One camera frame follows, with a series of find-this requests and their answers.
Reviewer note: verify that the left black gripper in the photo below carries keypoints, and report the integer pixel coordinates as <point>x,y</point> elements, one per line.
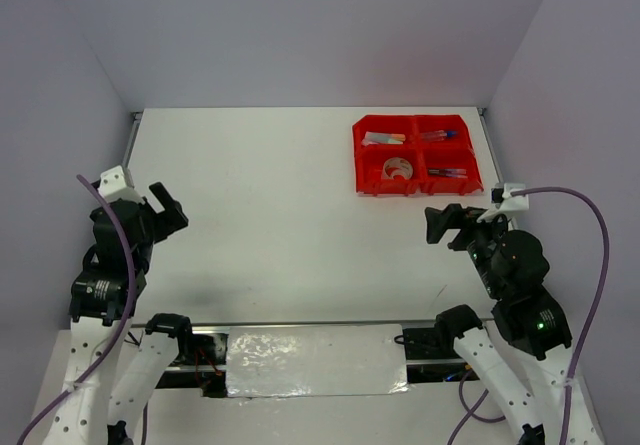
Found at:
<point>173,217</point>

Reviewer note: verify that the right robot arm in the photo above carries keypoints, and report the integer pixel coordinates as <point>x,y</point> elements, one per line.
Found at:
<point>550,406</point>

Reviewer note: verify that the small clear tape roll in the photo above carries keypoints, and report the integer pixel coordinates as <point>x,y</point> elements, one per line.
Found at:
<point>399,174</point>

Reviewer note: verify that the silver foil covered plate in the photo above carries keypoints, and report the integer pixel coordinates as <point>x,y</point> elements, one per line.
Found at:
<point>315,361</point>

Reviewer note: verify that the blue pen with label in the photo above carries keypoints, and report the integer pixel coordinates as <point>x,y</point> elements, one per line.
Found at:
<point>446,171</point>

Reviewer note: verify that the red compartment bin tray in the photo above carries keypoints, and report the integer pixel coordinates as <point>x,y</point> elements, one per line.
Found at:
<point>454,153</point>

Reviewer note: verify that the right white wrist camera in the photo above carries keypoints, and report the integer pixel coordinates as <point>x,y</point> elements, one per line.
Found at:
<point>507,199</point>

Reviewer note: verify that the large silver tape roll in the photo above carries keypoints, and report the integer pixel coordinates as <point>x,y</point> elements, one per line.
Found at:
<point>396,163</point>

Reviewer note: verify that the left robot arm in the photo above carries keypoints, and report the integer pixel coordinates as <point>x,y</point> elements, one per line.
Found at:
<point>96,405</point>

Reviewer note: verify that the orange-tip grey highlighter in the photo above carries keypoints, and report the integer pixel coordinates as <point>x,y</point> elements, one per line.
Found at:
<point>392,141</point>

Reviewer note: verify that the pink highlighter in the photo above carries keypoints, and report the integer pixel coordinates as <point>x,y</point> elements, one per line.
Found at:
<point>366,142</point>

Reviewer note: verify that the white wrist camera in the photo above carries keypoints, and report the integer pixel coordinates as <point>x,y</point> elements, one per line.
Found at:
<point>117,184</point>
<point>507,199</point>

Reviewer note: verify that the dark blue pen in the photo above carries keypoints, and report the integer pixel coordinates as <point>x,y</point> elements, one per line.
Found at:
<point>448,176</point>

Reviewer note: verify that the green highlighter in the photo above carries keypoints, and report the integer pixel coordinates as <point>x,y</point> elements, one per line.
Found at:
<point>375,136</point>

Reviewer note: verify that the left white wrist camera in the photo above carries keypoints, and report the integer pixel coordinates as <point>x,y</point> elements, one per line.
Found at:
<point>117,184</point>

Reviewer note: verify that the clear blue-cap spray bottle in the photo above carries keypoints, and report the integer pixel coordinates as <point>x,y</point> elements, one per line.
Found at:
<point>438,135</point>

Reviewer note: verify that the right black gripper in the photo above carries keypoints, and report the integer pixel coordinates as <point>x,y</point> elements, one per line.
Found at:
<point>454,214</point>

